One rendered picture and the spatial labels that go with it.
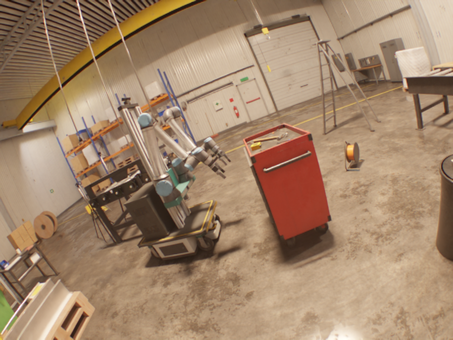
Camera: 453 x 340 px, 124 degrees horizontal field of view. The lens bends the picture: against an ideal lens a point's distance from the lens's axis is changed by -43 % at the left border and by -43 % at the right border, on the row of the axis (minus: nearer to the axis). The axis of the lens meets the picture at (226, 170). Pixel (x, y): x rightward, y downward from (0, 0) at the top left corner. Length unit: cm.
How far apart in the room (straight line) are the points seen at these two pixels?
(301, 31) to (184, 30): 663
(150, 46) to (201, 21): 325
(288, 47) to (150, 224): 1167
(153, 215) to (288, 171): 146
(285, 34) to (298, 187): 1165
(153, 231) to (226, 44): 1096
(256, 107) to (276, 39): 415
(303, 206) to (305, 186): 17
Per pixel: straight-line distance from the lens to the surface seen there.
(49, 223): 944
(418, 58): 779
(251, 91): 1174
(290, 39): 1279
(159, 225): 234
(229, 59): 1200
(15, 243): 1009
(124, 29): 976
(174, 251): 241
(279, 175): 152
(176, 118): 245
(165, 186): 182
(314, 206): 173
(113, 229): 383
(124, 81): 1333
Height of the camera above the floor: 133
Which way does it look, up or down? 16 degrees down
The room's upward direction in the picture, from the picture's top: 24 degrees counter-clockwise
